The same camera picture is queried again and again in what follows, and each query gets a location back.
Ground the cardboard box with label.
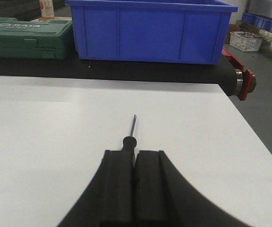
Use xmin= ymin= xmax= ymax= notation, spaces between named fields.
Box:
xmin=39 ymin=0 xmax=54 ymax=17

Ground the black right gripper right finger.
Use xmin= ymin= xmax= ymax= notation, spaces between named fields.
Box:
xmin=134 ymin=150 xmax=247 ymax=227

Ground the black conveyor belt with roller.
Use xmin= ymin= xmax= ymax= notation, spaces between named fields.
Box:
xmin=0 ymin=49 xmax=256 ymax=101

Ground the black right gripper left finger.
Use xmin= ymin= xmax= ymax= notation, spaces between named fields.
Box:
xmin=58 ymin=150 xmax=134 ymax=227

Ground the white patterned basket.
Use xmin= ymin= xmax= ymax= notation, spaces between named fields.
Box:
xmin=229 ymin=32 xmax=263 ymax=52

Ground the screwdriver with thin shaft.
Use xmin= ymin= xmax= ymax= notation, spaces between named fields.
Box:
xmin=122 ymin=115 xmax=137 ymax=165

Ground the green SATA tool case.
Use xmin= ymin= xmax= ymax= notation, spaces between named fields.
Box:
xmin=0 ymin=17 xmax=74 ymax=60

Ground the large blue plastic bin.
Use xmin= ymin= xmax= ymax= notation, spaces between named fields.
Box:
xmin=67 ymin=0 xmax=238 ymax=65

